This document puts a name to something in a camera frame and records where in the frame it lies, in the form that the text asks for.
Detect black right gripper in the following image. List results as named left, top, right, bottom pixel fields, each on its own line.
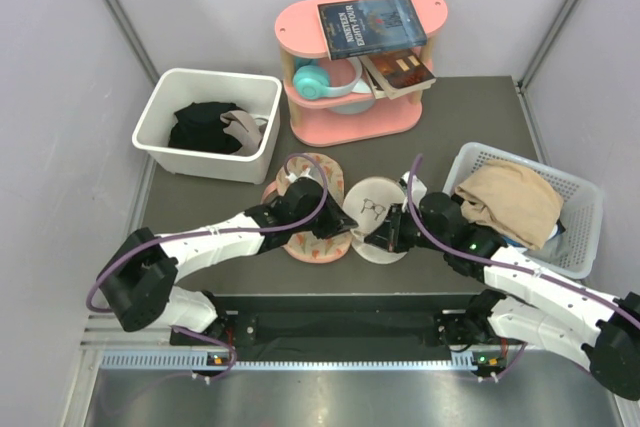
left=365, top=203, right=449, bottom=254

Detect white mesh laundry bag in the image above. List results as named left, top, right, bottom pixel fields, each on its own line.
left=343, top=176, right=405, bottom=265

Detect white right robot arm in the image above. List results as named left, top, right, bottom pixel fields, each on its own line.
left=364, top=193, right=639, bottom=401

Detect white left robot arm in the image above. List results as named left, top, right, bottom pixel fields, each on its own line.
left=98, top=176, right=357, bottom=344

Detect floral mesh laundry bag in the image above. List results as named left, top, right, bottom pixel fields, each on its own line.
left=261, top=152, right=352, bottom=264

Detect beige bra in bin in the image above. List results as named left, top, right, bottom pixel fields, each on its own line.
left=220, top=110, right=268, bottom=156

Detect grey bowl on shelf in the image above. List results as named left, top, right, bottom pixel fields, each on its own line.
left=330, top=98, right=376, bottom=115

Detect beige cloth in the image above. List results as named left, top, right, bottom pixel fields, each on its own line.
left=454, top=159, right=564, bottom=250

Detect white plastic bin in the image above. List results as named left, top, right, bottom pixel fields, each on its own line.
left=132, top=68, right=282, bottom=184

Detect teal headphones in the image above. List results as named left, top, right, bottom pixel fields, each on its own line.
left=292, top=56, right=374, bottom=101

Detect black garment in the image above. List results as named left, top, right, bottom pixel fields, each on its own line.
left=168, top=102, right=241, bottom=155

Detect pink wooden shelf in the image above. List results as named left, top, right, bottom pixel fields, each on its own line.
left=274, top=0, right=448, bottom=147

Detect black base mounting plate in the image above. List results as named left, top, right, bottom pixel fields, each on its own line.
left=168, top=309, right=506, bottom=349

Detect dark orange book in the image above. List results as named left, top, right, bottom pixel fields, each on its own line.
left=359, top=49, right=436, bottom=99

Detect grey cloth in basket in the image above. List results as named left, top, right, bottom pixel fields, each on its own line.
left=539, top=229, right=571, bottom=263

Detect blue Nineteen Eighty-Four book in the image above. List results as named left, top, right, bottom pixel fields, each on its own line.
left=318, top=0, right=428, bottom=60

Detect white plastic basket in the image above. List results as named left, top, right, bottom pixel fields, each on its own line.
left=443, top=142, right=604, bottom=279

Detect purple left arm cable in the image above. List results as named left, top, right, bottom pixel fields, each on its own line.
left=88, top=152, right=334, bottom=382

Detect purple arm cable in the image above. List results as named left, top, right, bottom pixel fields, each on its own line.
left=88, top=152, right=334, bottom=382
left=405, top=154, right=640, bottom=381

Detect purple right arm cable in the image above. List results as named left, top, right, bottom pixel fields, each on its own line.
left=405, top=154, right=640, bottom=381

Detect grey slotted cable duct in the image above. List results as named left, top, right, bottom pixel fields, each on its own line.
left=99, top=350, right=506, bottom=372

